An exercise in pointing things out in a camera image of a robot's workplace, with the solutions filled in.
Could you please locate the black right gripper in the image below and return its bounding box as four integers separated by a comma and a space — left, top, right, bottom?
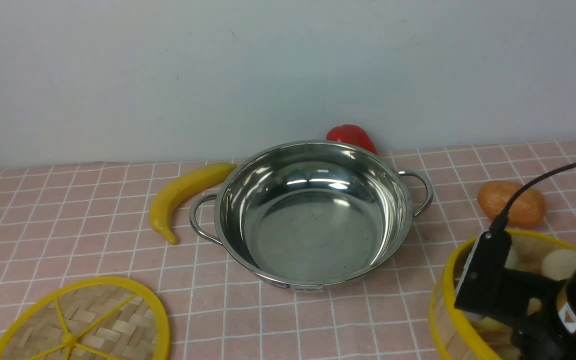
510, 292, 576, 360

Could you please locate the yellow bamboo steamer basket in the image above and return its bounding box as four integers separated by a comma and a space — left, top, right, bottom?
429, 229, 576, 360

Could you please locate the yellow bamboo steamer lid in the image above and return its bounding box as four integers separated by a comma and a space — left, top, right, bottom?
0, 276, 172, 360

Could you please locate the stainless steel pot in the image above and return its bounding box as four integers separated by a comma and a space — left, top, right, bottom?
189, 140, 434, 293

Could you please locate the white round bun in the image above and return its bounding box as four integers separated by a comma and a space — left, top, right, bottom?
541, 248, 576, 281

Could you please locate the orange brown potato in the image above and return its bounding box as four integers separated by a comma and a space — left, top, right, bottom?
477, 180, 547, 229

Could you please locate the red bell pepper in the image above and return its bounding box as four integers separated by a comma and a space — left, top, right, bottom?
326, 124, 378, 155

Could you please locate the yellow plastic banana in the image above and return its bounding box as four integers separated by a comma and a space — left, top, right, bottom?
149, 162, 237, 245

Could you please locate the pink checkered tablecloth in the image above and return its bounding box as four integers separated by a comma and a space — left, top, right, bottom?
0, 141, 576, 360

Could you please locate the black camera cable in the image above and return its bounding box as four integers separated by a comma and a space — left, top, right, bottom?
489, 154, 576, 233

